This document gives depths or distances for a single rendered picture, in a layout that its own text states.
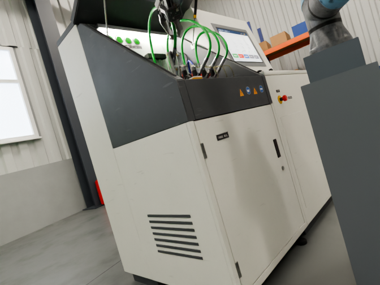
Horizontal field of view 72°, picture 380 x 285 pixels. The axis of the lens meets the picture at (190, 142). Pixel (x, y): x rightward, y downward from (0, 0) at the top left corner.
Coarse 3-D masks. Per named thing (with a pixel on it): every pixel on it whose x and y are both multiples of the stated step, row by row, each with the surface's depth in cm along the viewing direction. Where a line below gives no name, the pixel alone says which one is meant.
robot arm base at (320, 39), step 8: (320, 24) 95; (328, 24) 94; (336, 24) 94; (312, 32) 98; (320, 32) 96; (328, 32) 94; (336, 32) 93; (344, 32) 93; (312, 40) 99; (320, 40) 95; (328, 40) 93; (336, 40) 92; (344, 40) 92; (312, 48) 100; (320, 48) 95
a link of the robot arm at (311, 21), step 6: (306, 0) 97; (306, 6) 96; (306, 12) 97; (312, 12) 93; (306, 18) 99; (312, 18) 96; (318, 18) 94; (324, 18) 93; (330, 18) 94; (306, 24) 101; (312, 24) 98
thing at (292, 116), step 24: (192, 24) 171; (240, 24) 209; (216, 48) 167; (288, 96) 162; (288, 120) 155; (288, 144) 149; (312, 144) 174; (312, 168) 166; (312, 192) 159; (312, 216) 153
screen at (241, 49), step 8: (216, 24) 181; (224, 32) 184; (232, 32) 192; (240, 32) 201; (232, 40) 187; (240, 40) 195; (248, 40) 204; (224, 48) 174; (232, 48) 181; (240, 48) 189; (248, 48) 198; (256, 48) 208; (232, 56) 176; (240, 56) 184; (248, 56) 192; (256, 56) 201; (248, 64) 186; (256, 64) 194; (264, 64) 204
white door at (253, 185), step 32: (224, 128) 110; (256, 128) 128; (224, 160) 106; (256, 160) 122; (224, 192) 102; (256, 192) 117; (288, 192) 138; (224, 224) 98; (256, 224) 112; (288, 224) 132; (256, 256) 108
